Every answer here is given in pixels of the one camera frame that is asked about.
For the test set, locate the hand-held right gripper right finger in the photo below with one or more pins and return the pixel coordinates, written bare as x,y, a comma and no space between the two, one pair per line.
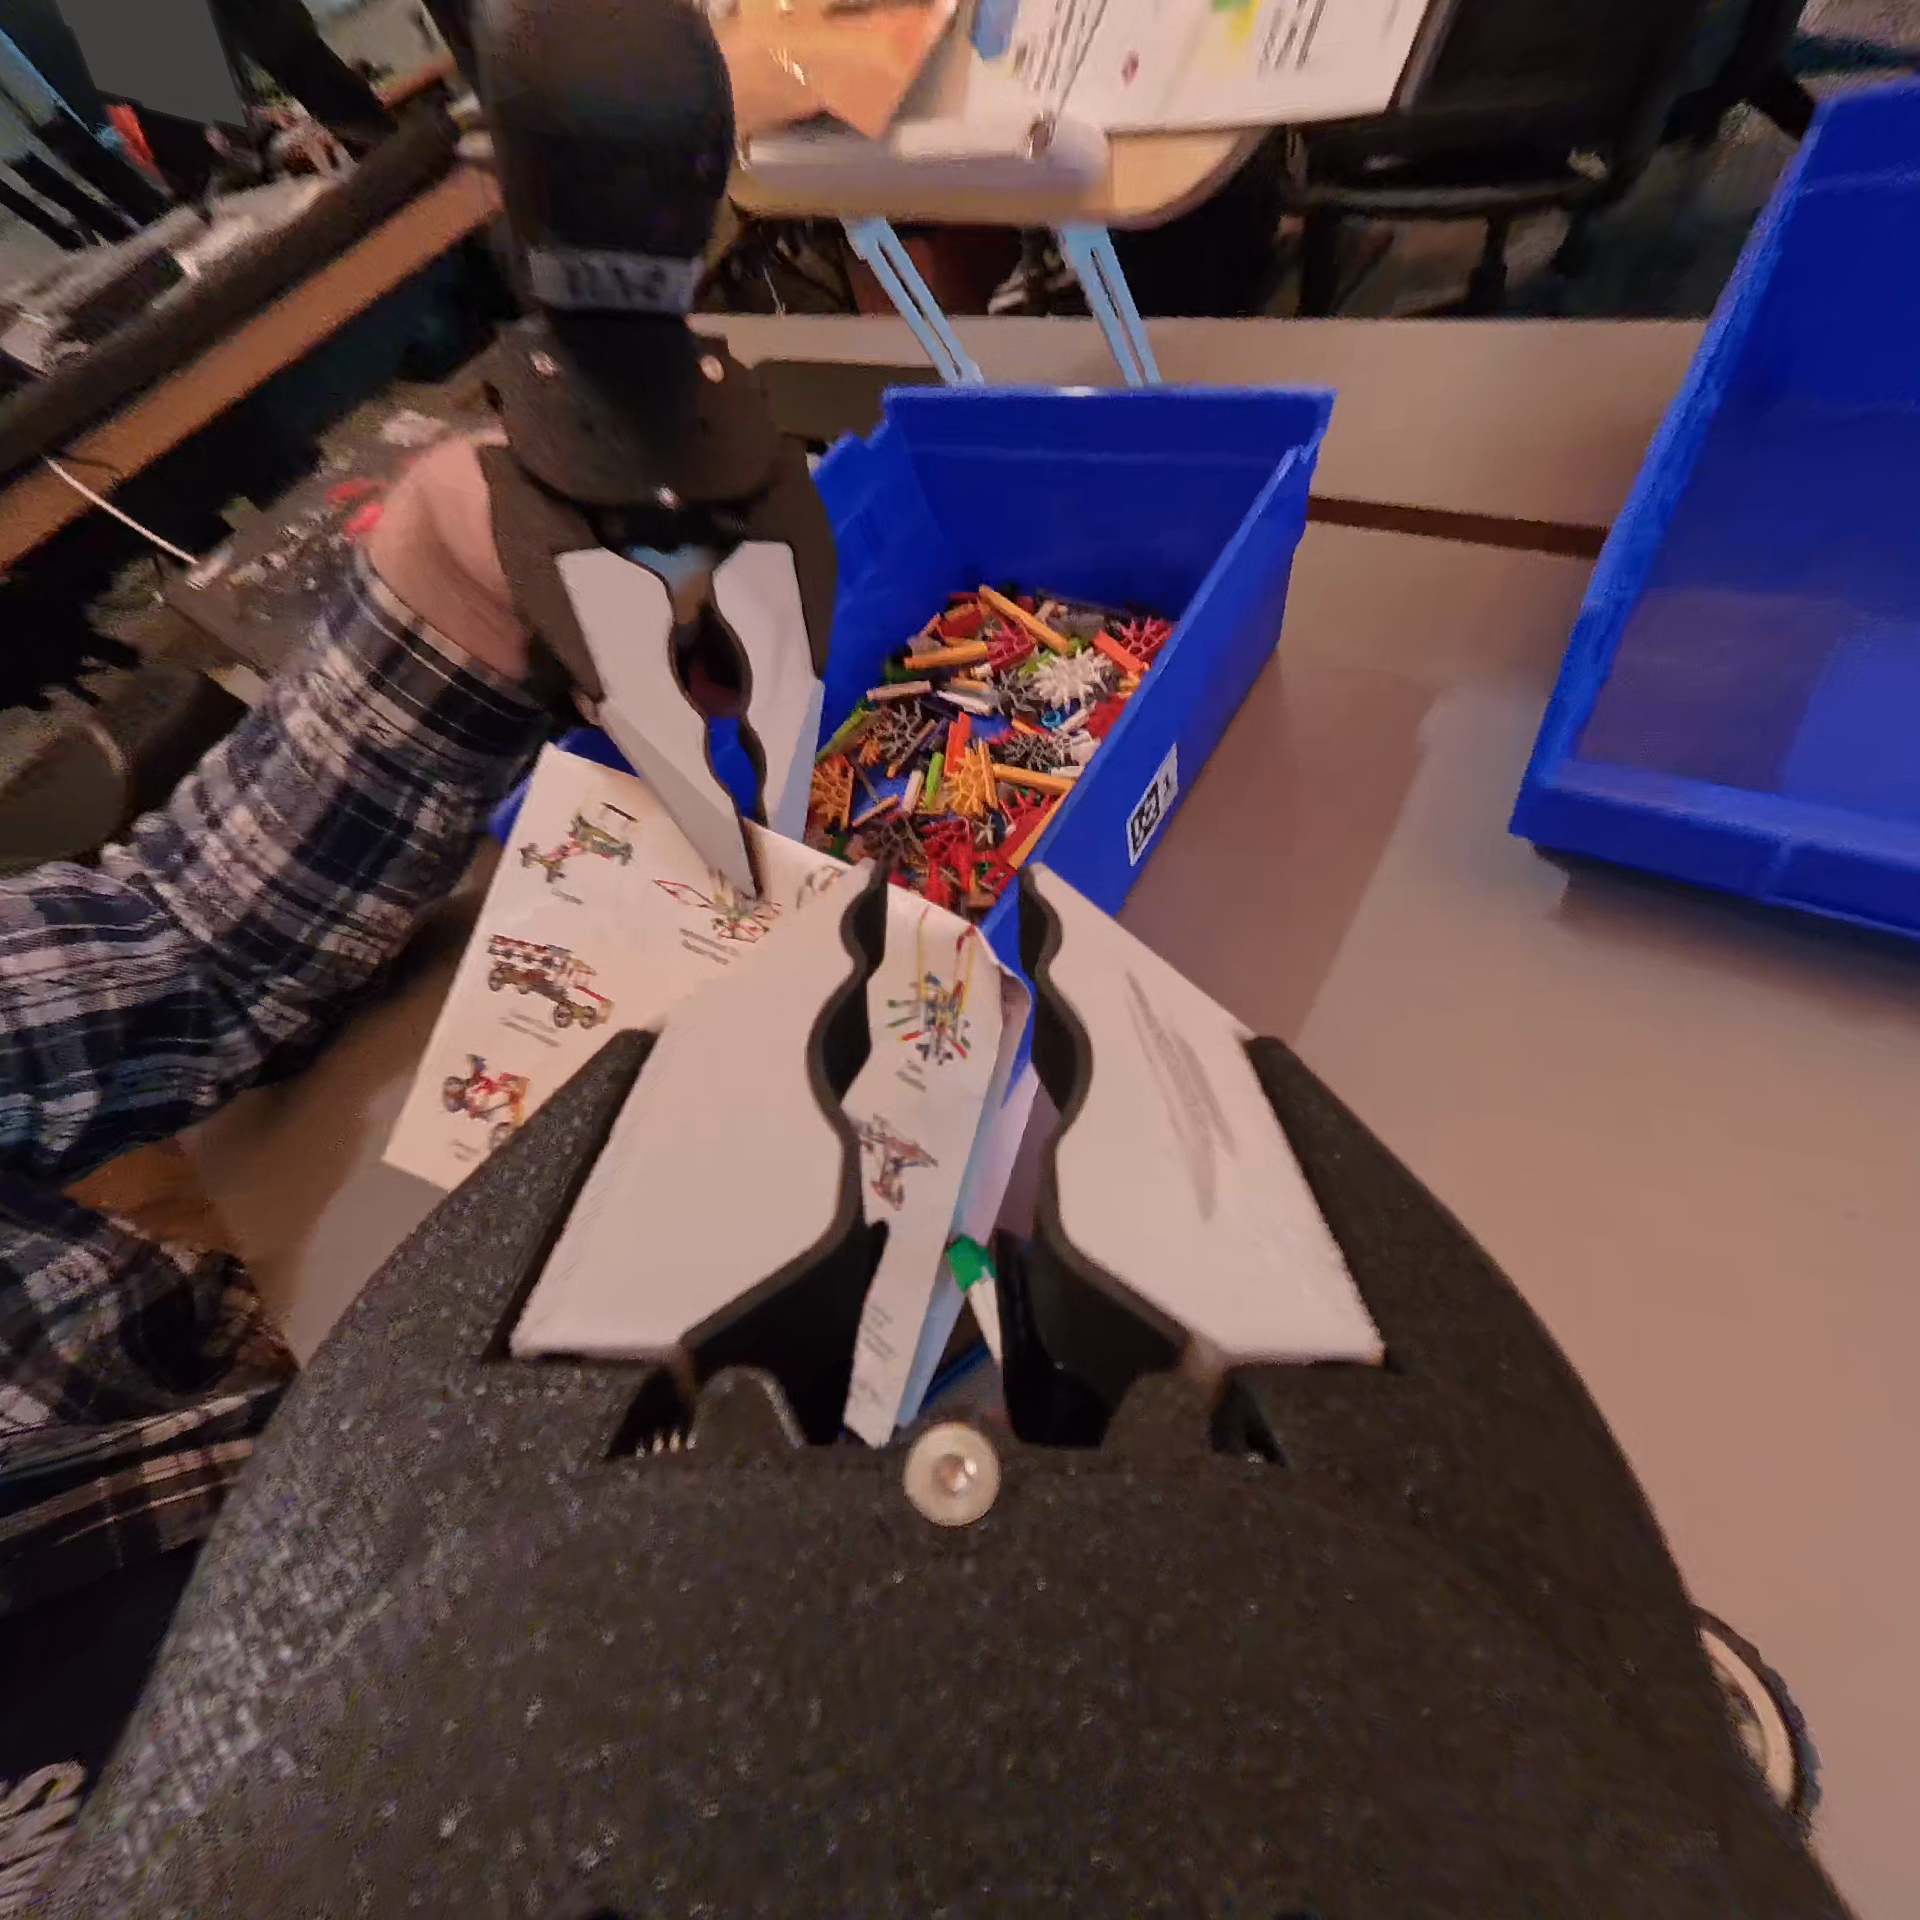
1185,1170

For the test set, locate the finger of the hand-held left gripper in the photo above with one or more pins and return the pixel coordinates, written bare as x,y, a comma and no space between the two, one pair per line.
780,661
646,690

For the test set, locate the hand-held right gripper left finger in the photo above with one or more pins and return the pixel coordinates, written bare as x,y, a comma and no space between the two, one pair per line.
705,1170

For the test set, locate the illustrated toy instruction sheet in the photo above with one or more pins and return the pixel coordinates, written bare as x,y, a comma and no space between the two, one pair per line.
600,932

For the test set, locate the person's left forearm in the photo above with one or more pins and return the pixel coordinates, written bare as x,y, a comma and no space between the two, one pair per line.
300,839

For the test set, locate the person's left hand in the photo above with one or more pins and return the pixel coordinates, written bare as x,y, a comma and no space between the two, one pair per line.
451,557

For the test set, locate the pile of colourful construction toy pieces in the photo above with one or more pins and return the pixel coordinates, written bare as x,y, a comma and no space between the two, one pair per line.
991,720

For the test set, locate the cluttered wooden desk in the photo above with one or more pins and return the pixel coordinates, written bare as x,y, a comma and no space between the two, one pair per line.
300,324

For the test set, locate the blue plastic bin with label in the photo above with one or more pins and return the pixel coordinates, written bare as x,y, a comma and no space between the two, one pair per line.
1079,481

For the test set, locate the white bin label sticker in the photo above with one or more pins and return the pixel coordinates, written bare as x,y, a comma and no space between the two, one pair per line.
1152,808

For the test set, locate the person's plaid shirt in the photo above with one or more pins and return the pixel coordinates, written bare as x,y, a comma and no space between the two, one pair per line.
119,1350

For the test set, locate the printed paper sheets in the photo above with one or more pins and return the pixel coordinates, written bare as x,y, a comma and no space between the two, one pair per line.
1200,61

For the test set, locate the empty blue plastic bin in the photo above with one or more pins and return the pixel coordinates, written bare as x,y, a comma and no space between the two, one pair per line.
1756,600

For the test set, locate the person's black printed t-shirt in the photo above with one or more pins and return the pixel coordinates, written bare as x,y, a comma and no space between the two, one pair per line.
59,1724

